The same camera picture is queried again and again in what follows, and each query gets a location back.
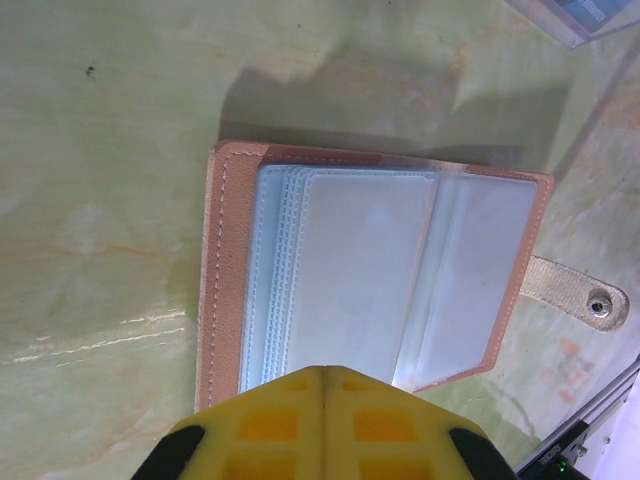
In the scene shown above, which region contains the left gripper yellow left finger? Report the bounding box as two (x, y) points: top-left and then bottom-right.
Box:
(132, 366), (327, 480)

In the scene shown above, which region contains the blue credit card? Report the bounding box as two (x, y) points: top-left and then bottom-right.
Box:
(554, 0), (632, 27)

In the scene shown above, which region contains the clear acrylic card stand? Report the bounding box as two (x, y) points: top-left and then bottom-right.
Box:
(503, 0), (640, 50)

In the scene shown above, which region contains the aluminium frame rail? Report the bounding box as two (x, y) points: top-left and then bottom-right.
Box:
(513, 358), (640, 480)

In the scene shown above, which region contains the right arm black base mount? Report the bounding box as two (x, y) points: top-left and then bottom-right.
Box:
(537, 418), (596, 480)

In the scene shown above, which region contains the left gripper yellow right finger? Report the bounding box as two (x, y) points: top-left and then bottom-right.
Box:
(323, 366), (517, 480)

